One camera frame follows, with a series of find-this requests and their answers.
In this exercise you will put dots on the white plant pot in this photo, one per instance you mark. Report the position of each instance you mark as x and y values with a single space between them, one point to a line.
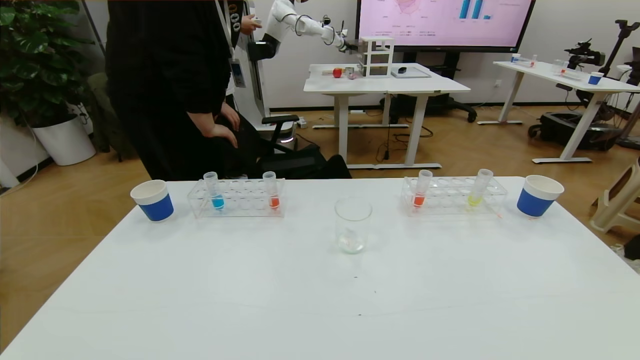
65 142

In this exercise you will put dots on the black office chair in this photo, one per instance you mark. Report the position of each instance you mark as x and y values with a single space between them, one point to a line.
290 160

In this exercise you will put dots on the large TV screen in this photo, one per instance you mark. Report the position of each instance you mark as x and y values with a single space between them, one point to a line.
445 22

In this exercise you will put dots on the white clear drawer unit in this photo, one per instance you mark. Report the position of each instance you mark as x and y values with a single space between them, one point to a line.
376 55

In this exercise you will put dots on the person in black clothes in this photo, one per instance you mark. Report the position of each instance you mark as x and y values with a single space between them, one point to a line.
165 75

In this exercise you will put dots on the clear acrylic tube rack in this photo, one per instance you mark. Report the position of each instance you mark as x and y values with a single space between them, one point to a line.
245 205
450 200

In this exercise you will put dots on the white standing desk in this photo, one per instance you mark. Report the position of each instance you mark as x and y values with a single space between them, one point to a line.
565 75
385 85

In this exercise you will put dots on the red apple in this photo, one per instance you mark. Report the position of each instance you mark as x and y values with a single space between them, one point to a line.
337 72

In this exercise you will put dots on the blue pigment test tube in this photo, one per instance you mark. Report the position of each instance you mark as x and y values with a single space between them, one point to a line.
217 201

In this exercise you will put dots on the grey flat pad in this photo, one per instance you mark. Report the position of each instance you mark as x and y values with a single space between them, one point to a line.
412 73

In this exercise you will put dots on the black wheeled robot base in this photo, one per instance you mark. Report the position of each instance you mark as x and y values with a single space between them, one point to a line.
575 131

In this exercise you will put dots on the black tall stand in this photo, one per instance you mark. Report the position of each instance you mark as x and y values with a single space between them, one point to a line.
625 35

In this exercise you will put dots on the person in white shirt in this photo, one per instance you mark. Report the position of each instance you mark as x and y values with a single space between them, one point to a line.
250 24

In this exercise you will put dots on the black camera rig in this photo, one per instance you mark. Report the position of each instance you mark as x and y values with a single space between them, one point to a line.
582 55

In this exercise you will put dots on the clear glass beaker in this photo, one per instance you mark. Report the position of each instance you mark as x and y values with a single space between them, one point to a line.
352 242

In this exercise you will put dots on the white blue ID badge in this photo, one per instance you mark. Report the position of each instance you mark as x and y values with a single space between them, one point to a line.
238 73

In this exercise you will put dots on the blue white paper cup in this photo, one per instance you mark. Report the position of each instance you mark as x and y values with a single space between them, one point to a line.
535 202
156 205

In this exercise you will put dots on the olive green jacket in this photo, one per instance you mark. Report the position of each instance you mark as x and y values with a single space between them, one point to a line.
100 110

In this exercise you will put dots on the green potted plant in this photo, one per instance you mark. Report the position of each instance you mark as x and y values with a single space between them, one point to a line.
35 55

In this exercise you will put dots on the beige plastic stool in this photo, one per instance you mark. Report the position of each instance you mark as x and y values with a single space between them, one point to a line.
617 200

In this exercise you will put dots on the red pigment test tube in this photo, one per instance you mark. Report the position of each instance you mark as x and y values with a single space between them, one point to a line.
419 200
273 201

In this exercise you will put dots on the black TV stand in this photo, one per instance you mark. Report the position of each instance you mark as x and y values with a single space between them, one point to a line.
440 102

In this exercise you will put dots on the yellow pigment test tube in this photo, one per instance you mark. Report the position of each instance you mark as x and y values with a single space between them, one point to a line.
475 200

